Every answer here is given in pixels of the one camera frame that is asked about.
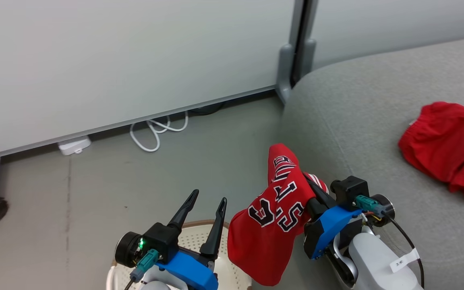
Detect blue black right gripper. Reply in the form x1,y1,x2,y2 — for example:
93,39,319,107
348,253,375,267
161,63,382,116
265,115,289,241
302,172,396,260

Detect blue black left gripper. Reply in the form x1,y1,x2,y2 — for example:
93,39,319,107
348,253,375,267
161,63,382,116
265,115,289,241
114,189,228,290

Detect red jersey with lettering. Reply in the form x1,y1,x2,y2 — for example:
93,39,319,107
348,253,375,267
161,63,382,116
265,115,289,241
227,143,330,287

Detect red shorts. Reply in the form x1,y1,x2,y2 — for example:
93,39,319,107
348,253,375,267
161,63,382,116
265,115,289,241
398,101,464,204

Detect white perforated laundry basket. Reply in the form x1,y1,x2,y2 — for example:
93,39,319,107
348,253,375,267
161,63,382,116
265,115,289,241
106,219,253,290

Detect grey fabric sofa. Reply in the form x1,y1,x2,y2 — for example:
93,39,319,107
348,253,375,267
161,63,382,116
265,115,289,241
251,34,464,290

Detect white power adapter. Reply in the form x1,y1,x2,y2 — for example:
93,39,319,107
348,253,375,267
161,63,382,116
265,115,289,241
57,135,93,156

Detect wide white partition panel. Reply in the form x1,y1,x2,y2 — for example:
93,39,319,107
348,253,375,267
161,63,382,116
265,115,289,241
0,0,306,156

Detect narrow white partition panel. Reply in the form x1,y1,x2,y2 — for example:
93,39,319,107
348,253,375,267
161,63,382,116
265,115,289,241
302,0,464,72

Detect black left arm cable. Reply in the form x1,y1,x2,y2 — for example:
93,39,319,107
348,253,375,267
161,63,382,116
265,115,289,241
125,249,160,290

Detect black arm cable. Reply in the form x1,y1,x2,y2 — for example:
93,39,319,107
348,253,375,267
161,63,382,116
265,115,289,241
355,195,425,289
125,249,160,290

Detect coiled white cable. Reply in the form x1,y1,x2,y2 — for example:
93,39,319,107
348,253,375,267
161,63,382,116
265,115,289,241
129,110,190,153

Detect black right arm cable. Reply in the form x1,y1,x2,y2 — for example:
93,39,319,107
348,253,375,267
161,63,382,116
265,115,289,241
355,195,425,289

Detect white paper cable tag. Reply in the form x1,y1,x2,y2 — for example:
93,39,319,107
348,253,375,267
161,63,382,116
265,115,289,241
389,247,421,275

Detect thick black floor cable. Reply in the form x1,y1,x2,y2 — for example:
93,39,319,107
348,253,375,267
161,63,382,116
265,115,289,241
189,102,225,116

